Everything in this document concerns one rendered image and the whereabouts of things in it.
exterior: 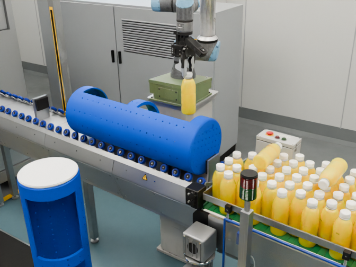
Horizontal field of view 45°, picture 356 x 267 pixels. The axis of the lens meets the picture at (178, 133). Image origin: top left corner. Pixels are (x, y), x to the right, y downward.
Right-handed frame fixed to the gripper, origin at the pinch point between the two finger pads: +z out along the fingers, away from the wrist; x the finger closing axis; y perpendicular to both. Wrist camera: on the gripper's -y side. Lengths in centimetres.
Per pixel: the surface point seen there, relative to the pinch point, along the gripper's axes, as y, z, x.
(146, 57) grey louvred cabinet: 146, 49, -137
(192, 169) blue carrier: -12.0, 41.2, 12.9
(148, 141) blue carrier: 13.2, 33.0, 15.3
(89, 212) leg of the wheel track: 87, 118, -3
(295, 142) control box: -46, 33, -26
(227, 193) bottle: -35, 41, 20
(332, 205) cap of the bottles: -78, 32, 15
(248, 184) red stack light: -55, 19, 40
